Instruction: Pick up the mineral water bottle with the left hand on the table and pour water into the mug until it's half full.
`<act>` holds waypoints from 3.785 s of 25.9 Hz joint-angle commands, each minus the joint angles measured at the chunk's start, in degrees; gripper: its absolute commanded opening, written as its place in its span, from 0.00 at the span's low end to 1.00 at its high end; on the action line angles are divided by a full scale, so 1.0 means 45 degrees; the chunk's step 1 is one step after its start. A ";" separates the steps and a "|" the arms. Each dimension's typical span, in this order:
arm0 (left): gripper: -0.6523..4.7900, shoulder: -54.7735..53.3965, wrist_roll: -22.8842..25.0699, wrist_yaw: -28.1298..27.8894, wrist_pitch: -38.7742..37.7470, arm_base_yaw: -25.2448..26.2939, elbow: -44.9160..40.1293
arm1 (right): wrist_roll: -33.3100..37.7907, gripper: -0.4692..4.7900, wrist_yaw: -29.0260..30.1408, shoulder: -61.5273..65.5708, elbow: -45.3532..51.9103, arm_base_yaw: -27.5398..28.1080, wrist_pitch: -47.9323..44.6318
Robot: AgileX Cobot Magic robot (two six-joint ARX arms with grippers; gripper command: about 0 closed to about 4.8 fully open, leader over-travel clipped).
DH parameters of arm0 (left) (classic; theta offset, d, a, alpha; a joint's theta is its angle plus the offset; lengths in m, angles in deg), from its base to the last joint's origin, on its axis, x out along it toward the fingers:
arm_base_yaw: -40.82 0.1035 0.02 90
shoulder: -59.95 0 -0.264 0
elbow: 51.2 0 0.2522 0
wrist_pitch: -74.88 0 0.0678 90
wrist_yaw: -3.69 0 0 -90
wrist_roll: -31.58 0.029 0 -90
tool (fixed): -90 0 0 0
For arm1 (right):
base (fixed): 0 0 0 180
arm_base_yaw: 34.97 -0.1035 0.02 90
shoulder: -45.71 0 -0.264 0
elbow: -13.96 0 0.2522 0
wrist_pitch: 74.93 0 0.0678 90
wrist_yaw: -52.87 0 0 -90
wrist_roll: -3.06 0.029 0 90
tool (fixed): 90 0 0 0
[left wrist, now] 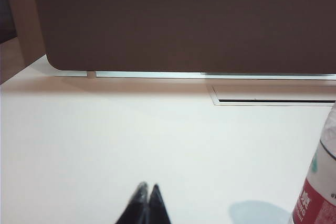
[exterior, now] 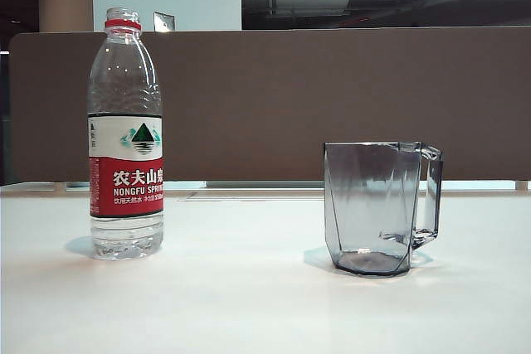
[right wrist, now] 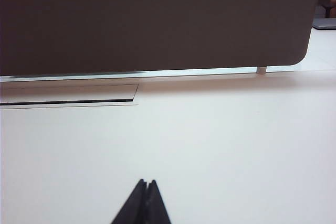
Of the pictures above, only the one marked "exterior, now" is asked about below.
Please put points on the clear red-label water bottle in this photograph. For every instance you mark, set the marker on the clear red-label water bottle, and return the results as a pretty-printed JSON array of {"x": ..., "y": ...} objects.
[{"x": 124, "y": 171}]

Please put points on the transparent grey plastic mug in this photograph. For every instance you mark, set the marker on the transparent grey plastic mug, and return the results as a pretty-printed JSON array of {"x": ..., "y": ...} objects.
[{"x": 365, "y": 205}]

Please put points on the brown desk partition panel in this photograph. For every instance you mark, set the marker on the brown desk partition panel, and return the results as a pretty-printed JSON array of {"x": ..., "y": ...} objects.
[{"x": 269, "y": 101}]

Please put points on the short grey partition foot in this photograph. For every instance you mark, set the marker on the short grey partition foot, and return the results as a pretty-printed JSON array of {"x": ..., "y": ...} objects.
[{"x": 76, "y": 184}]

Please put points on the small silver wall plate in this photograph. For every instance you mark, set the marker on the small silver wall plate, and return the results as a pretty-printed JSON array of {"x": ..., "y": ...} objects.
[{"x": 164, "y": 21}]

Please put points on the tan partition end bracket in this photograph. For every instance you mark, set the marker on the tan partition end bracket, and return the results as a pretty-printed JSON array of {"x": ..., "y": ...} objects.
[{"x": 522, "y": 185}]

